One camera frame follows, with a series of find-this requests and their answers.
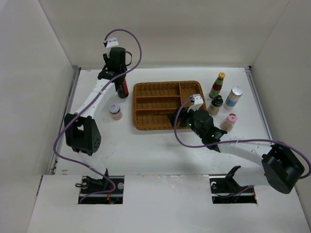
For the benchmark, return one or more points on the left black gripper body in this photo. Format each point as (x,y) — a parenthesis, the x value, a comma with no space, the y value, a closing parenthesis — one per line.
(107,58)

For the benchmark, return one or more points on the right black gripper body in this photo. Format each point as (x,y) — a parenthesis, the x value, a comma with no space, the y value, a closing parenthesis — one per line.
(190,122)

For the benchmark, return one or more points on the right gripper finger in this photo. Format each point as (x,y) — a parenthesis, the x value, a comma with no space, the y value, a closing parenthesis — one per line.
(180,121)
(187,110)

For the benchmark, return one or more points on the dark soy sauce bottle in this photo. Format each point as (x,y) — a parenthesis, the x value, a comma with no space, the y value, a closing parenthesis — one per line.
(122,89)

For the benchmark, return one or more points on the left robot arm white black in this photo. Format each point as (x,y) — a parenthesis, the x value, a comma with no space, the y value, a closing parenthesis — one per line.
(83,135)

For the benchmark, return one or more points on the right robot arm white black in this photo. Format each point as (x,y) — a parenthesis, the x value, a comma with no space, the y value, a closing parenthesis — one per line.
(278,161)

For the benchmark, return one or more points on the black cap pepper shaker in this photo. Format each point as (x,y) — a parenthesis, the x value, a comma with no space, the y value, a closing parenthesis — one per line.
(215,105)

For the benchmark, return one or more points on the pink cap spice shaker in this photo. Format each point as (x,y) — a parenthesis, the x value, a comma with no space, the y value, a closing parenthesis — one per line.
(229,122)

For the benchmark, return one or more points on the brown wicker divided basket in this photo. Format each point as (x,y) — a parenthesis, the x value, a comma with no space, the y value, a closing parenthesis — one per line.
(154,101)

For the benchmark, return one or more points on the red green sauce bottle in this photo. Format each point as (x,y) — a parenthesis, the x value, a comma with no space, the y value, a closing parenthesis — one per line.
(217,86)

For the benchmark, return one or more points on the small jar white lid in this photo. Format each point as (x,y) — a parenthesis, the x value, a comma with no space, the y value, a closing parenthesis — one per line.
(115,111)

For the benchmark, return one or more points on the white blue cylindrical shaker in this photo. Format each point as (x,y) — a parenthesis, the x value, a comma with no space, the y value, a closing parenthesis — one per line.
(233,97)

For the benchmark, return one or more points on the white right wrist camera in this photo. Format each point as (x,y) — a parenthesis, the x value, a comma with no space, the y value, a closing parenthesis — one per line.
(196,102)

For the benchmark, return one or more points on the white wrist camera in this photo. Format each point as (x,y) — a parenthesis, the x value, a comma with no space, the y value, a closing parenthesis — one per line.
(111,42)
(196,102)

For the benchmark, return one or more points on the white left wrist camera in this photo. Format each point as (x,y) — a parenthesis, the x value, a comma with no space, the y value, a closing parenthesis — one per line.
(111,42)

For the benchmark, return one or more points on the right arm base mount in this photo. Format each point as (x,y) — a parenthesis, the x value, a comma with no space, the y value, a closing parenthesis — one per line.
(225,190)

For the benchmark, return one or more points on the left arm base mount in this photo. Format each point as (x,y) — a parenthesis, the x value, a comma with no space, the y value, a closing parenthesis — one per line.
(101,191)

